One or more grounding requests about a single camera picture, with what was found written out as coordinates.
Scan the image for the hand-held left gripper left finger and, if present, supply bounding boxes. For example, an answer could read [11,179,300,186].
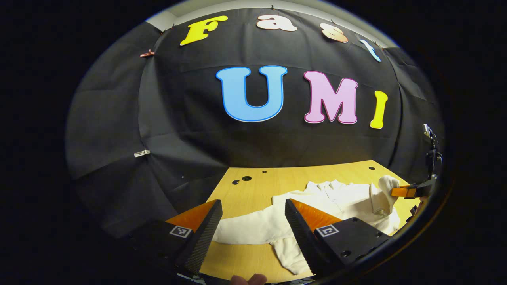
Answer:
[131,199,223,274]

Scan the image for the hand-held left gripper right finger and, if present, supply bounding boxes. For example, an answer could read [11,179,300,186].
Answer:
[284,199,393,276]

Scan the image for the white garment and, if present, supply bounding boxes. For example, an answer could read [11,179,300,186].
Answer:
[212,175,401,276]

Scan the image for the black backdrop cloth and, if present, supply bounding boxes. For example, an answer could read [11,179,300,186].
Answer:
[67,7,444,238]

